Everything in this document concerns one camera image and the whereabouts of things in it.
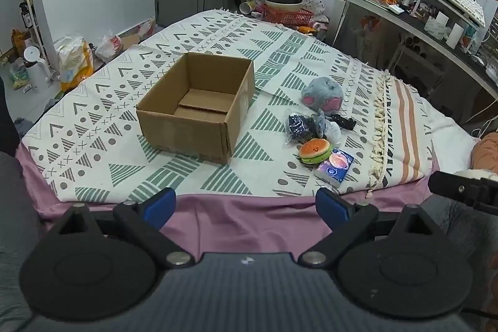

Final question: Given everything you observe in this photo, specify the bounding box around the blue tissue pack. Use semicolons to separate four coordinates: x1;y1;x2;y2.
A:
314;148;354;188

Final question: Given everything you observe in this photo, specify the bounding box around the hamburger squishy toy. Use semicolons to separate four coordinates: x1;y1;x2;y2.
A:
299;138;332;165

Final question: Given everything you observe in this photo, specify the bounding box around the white shiny pouch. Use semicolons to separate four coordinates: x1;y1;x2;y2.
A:
324;120;342;147

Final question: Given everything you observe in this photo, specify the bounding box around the black stitched fabric toy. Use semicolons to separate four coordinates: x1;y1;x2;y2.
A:
329;114;356;131

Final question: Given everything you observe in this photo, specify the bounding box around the black sequin pouch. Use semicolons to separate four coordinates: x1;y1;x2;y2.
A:
284;110;316;143

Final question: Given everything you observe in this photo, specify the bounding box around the grey pink plush toy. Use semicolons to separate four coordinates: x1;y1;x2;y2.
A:
301;77;344;115

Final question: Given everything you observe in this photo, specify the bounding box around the grey blue felt toy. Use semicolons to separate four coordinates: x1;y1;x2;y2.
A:
312;109;327;139

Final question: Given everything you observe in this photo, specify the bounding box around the pink bed sheet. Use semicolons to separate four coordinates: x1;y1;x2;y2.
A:
15;143;430;259

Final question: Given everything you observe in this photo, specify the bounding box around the patterned white green blanket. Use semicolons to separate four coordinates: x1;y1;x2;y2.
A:
23;10;433;204

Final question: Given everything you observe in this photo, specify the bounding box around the open cardboard box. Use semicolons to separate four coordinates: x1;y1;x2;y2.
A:
136;52;255;163

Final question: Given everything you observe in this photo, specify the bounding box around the white desk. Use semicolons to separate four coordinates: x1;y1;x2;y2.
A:
326;0;497;113

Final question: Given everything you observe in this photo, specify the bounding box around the white plastic bag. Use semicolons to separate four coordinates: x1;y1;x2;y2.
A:
95;31;123;63

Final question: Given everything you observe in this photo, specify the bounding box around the yellow white pet food bag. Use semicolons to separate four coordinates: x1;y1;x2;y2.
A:
54;34;95;92

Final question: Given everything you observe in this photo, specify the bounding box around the white kettle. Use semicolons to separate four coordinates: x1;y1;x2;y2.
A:
23;45;51;93

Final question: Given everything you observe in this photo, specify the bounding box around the red plastic basket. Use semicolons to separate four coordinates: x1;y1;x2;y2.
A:
262;5;314;26

